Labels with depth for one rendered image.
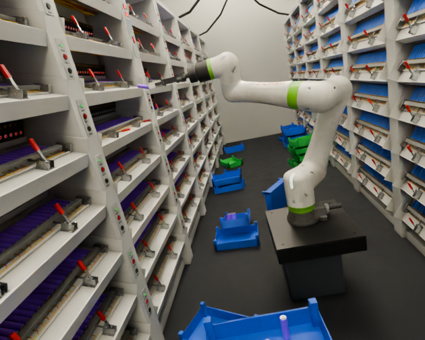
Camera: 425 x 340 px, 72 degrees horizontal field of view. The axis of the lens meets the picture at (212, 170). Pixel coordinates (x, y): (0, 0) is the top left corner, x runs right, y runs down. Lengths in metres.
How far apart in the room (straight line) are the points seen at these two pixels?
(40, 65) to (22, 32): 0.13
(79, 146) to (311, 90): 0.86
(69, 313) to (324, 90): 1.10
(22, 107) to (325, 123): 1.13
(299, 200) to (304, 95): 0.47
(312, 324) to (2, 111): 0.93
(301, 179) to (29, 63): 1.10
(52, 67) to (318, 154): 1.12
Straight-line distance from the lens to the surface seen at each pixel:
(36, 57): 1.10
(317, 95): 1.20
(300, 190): 1.37
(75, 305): 0.99
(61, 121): 1.08
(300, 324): 0.92
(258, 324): 0.90
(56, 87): 1.07
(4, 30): 0.95
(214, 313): 1.56
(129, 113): 1.73
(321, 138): 1.43
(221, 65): 1.37
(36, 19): 1.09
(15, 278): 0.82
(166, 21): 3.13
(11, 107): 0.86
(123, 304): 1.23
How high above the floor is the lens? 1.06
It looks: 16 degrees down
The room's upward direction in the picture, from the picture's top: 13 degrees counter-clockwise
